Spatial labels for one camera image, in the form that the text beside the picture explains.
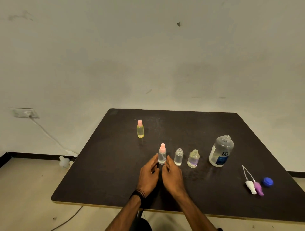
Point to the person's left hand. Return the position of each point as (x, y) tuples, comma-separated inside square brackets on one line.
[(147, 178)]

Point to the person's right hand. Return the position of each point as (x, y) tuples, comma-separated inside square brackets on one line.
[(174, 179)]

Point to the small clear bottle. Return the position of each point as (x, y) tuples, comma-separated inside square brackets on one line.
[(178, 157), (162, 157)]

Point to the small purple tinted bottle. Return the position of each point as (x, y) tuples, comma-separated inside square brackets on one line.
[(193, 159)]

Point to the pink spray cap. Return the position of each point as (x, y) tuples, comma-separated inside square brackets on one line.
[(162, 148)]

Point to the small yellow bottle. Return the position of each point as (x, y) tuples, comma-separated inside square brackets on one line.
[(140, 132)]

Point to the large clear bottle blue label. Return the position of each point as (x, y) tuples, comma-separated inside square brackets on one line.
[(221, 151)]

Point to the white spray cap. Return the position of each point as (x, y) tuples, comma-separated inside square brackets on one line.
[(250, 186)]

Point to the purple spray cap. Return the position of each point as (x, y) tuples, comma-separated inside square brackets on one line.
[(259, 189)]

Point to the blue bottle cap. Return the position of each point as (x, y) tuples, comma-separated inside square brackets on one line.
[(267, 182)]

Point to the person's right forearm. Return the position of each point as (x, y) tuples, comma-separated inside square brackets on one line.
[(195, 214)]

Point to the person's left forearm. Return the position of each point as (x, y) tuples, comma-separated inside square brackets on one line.
[(124, 215)]

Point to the person's black trousers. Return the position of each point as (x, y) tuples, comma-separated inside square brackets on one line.
[(141, 225)]

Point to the black wristband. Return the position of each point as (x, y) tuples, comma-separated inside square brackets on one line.
[(138, 194)]

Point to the white wall socket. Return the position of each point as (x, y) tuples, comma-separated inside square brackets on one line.
[(22, 113)]

